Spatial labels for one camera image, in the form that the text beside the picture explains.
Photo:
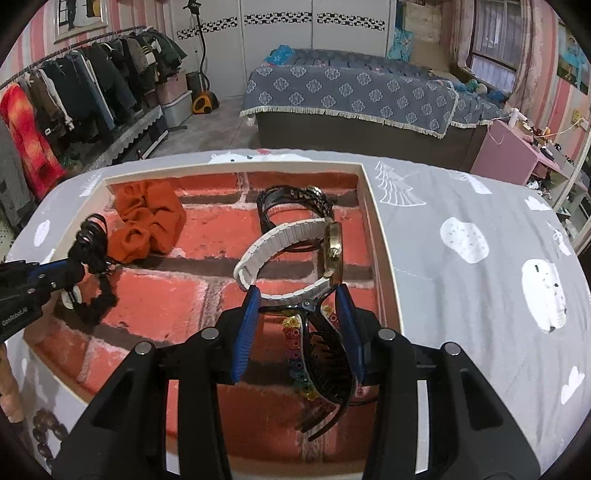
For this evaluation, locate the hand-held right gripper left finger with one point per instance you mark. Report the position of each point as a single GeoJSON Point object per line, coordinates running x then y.
{"type": "Point", "coordinates": [244, 337]}

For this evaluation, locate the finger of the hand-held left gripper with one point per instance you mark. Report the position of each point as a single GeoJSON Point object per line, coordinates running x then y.
{"type": "Point", "coordinates": [62, 282]}
{"type": "Point", "coordinates": [57, 266]}

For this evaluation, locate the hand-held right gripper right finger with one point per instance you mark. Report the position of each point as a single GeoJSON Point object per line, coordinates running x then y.
{"type": "Point", "coordinates": [350, 337]}

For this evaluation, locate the black hair claw clip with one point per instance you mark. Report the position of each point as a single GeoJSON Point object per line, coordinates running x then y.
{"type": "Point", "coordinates": [328, 369]}

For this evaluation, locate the rainbow striped hair clip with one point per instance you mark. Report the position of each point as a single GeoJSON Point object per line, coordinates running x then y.
{"type": "Point", "coordinates": [295, 364]}

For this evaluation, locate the orange scrunchie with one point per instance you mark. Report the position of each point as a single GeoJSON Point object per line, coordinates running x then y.
{"type": "Point", "coordinates": [143, 217]}

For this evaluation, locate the brick-lined jewelry tray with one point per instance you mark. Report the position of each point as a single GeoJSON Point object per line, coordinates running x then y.
{"type": "Point", "coordinates": [194, 240]}

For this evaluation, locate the person's left hand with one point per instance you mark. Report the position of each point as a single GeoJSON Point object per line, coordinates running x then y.
{"type": "Point", "coordinates": [10, 383]}

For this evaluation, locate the grey bear printed tablecloth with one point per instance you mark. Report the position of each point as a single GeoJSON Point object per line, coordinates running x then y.
{"type": "Point", "coordinates": [461, 277]}

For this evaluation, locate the lace rack cover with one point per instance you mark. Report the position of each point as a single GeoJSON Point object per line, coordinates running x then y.
{"type": "Point", "coordinates": [134, 134]}

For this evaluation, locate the row of hanging clothes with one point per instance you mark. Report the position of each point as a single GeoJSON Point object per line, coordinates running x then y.
{"type": "Point", "coordinates": [92, 83]}

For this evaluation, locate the clear plastic storage box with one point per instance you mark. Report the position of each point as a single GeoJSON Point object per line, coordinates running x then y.
{"type": "Point", "coordinates": [175, 104]}

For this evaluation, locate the metal clothes rack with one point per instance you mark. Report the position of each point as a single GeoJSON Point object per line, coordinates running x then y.
{"type": "Point", "coordinates": [69, 50]}

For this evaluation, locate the black garment steamer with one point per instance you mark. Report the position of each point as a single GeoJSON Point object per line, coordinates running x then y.
{"type": "Point", "coordinates": [203, 99]}

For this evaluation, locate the pink nightstand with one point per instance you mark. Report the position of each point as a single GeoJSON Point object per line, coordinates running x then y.
{"type": "Point", "coordinates": [503, 152]}

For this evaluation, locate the bed with blue patterned cover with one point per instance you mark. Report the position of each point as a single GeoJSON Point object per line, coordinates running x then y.
{"type": "Point", "coordinates": [346, 92]}

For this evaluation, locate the white framed standing mirror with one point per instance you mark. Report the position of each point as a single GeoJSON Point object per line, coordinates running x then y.
{"type": "Point", "coordinates": [575, 184]}

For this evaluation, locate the blue cloth on bed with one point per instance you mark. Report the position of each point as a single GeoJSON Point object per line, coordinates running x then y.
{"type": "Point", "coordinates": [279, 54]}

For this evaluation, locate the white sliding door wardrobe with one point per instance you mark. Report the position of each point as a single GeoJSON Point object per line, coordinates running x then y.
{"type": "Point", "coordinates": [277, 46]}

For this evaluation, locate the teal hanging cloth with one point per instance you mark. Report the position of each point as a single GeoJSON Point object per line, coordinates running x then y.
{"type": "Point", "coordinates": [400, 44]}

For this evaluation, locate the window with bars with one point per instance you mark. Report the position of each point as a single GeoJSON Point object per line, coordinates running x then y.
{"type": "Point", "coordinates": [494, 41]}

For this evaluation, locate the pink floral curtain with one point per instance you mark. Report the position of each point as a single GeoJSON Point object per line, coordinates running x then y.
{"type": "Point", "coordinates": [531, 55]}

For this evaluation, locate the framed couple wall poster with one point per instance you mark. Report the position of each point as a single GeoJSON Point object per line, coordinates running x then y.
{"type": "Point", "coordinates": [78, 18]}

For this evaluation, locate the small couple wall poster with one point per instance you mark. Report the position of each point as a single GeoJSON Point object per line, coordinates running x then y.
{"type": "Point", "coordinates": [575, 60]}

